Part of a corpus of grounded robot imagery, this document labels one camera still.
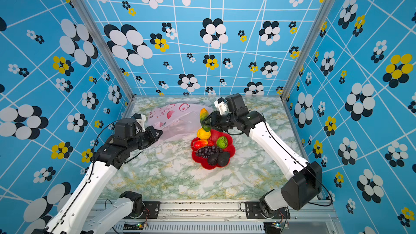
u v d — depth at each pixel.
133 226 0.71
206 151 0.87
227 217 0.72
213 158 0.85
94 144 0.88
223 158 0.85
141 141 0.61
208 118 0.69
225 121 0.63
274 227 0.69
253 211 0.73
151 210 0.73
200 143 0.87
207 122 0.70
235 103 0.57
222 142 0.89
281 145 0.46
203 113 0.75
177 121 0.87
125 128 0.53
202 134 0.90
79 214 0.40
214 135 0.96
